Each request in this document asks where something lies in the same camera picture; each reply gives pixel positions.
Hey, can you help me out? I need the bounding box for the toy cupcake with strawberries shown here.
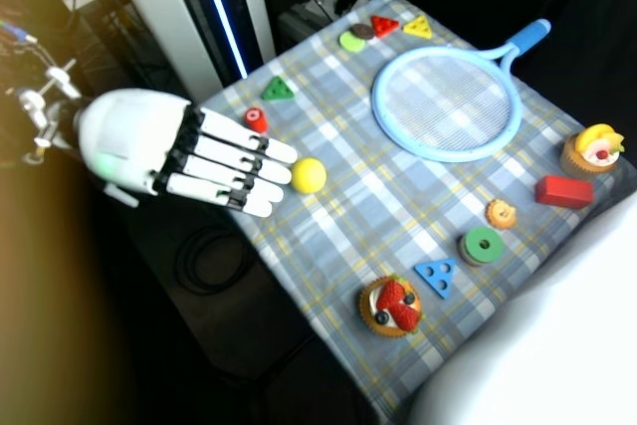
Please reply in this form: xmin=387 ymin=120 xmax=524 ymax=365
xmin=359 ymin=274 xmax=424 ymax=339

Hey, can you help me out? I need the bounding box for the toy cupcake with yellow fruit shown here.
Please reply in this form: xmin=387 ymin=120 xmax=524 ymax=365
xmin=559 ymin=122 xmax=626 ymax=179

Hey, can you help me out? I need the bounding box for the light blue toy racket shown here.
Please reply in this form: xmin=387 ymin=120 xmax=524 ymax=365
xmin=370 ymin=18 xmax=552 ymax=163

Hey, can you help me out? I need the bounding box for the black coiled cable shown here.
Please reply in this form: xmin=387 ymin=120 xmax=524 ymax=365
xmin=172 ymin=224 xmax=251 ymax=297

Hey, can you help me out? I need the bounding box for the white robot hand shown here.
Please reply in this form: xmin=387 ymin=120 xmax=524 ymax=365
xmin=77 ymin=88 xmax=299 ymax=219

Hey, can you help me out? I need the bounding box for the green round cookie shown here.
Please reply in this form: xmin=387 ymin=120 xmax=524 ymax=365
xmin=338 ymin=30 xmax=367 ymax=53

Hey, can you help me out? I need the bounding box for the yellow ball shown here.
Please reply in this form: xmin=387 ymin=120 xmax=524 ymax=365
xmin=291 ymin=157 xmax=328 ymax=195

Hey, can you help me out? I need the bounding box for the green triangle block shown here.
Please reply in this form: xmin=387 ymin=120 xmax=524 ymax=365
xmin=261 ymin=75 xmax=296 ymax=102

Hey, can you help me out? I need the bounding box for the yellow triangle block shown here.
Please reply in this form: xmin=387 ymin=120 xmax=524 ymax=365
xmin=402 ymin=14 xmax=434 ymax=40

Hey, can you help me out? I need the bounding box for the blue triangle block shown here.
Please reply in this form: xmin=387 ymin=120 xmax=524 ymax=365
xmin=413 ymin=258 xmax=458 ymax=300

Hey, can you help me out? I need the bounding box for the red rectangular block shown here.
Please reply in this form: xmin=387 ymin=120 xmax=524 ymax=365
xmin=534 ymin=175 xmax=595 ymax=210

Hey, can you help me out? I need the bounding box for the red triangle block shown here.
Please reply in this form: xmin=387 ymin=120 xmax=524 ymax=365
xmin=370 ymin=14 xmax=401 ymax=39

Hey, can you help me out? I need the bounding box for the white blurred robot shell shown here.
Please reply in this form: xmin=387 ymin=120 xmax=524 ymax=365
xmin=407 ymin=195 xmax=637 ymax=425

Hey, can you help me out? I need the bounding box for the green cable with blue plug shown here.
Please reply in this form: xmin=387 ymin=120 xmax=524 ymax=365
xmin=0 ymin=20 xmax=39 ymax=46

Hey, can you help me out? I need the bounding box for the green topped ring stack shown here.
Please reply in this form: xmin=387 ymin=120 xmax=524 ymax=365
xmin=458 ymin=226 xmax=507 ymax=268

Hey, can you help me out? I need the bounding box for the tan flower biscuit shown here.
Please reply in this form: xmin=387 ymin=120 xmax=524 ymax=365
xmin=485 ymin=198 xmax=518 ymax=231

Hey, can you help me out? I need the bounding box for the red cylinder block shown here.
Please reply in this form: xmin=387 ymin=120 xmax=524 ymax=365
xmin=243 ymin=106 xmax=269 ymax=134

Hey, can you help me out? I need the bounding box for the blue plaid table cloth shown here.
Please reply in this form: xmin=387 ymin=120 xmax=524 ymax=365
xmin=198 ymin=0 xmax=629 ymax=424

